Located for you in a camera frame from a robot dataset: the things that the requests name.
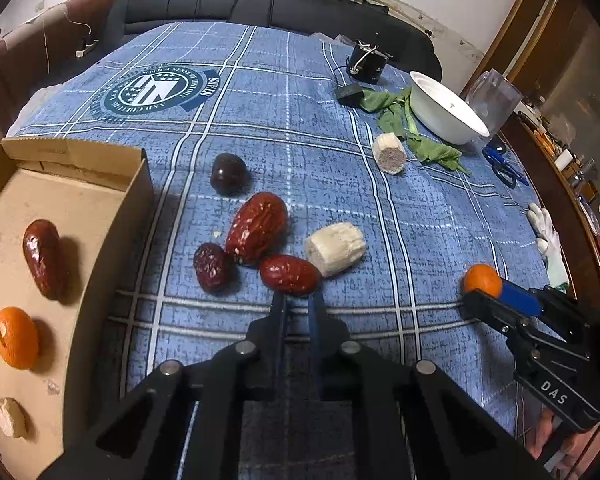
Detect person's right hand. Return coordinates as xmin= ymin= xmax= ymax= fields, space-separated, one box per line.
xmin=525 ymin=405 xmax=600 ymax=466

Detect blue handled scissors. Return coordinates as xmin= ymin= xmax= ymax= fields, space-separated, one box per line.
xmin=482 ymin=144 xmax=531 ymax=188

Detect white cable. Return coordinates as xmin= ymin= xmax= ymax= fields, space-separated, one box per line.
xmin=30 ymin=2 xmax=98 ymax=58

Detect blue plaid bedsheet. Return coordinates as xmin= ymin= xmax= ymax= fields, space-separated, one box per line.
xmin=5 ymin=20 xmax=600 ymax=480

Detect black sofa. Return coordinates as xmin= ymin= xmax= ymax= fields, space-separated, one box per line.
xmin=102 ymin=0 xmax=442 ymax=81

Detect dark round date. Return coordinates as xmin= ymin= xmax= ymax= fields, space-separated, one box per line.
xmin=210 ymin=153 xmax=251 ymax=197

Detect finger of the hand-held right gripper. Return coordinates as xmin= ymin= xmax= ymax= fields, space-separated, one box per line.
xmin=500 ymin=280 xmax=548 ymax=321
xmin=462 ymin=290 xmax=528 ymax=343

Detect wooden side shelf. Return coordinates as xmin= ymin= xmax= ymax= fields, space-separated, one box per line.
xmin=500 ymin=110 xmax=600 ymax=311

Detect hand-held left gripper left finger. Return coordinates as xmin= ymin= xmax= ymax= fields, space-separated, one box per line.
xmin=40 ymin=290 xmax=293 ymax=480

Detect long red date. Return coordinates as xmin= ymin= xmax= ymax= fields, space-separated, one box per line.
xmin=22 ymin=219 xmax=66 ymax=301

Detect black box device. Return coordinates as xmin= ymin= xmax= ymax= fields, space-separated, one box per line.
xmin=347 ymin=40 xmax=388 ymax=83

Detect green vegetable leaf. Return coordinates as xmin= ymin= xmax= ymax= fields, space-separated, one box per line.
xmin=360 ymin=87 xmax=413 ymax=113
xmin=377 ymin=105 xmax=471 ymax=176

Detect white glove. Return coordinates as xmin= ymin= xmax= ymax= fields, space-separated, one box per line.
xmin=526 ymin=202 xmax=571 ymax=291

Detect small wrinkled red date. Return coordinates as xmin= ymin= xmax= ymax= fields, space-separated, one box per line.
xmin=193 ymin=242 xmax=235 ymax=295

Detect large red date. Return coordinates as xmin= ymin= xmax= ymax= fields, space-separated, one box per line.
xmin=225 ymin=191 xmax=288 ymax=267

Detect white yam piece near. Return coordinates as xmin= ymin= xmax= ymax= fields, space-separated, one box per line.
xmin=303 ymin=224 xmax=367 ymax=277

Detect white bowl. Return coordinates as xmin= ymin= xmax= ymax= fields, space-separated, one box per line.
xmin=409 ymin=71 xmax=490 ymax=146

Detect small orange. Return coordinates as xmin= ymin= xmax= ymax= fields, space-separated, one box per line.
xmin=462 ymin=263 xmax=503 ymax=298
xmin=0 ymin=306 xmax=39 ymax=371

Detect small black adapter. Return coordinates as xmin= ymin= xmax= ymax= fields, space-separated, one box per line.
xmin=335 ymin=85 xmax=364 ymax=107

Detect wooden door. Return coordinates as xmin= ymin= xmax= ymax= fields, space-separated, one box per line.
xmin=460 ymin=0 xmax=600 ymax=111

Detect brown padded chair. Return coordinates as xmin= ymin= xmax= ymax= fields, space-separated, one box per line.
xmin=0 ymin=0 xmax=116 ymax=141

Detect brown cardboard box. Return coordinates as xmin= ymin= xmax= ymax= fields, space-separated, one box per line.
xmin=0 ymin=136 xmax=154 ymax=480

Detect white sugarcane piece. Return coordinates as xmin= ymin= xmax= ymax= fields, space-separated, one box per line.
xmin=0 ymin=397 xmax=28 ymax=438

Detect clear plastic container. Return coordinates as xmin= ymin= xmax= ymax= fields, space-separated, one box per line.
xmin=462 ymin=70 xmax=523 ymax=136

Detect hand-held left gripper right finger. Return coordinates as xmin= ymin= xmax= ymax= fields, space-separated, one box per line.
xmin=307 ymin=292 xmax=546 ymax=480

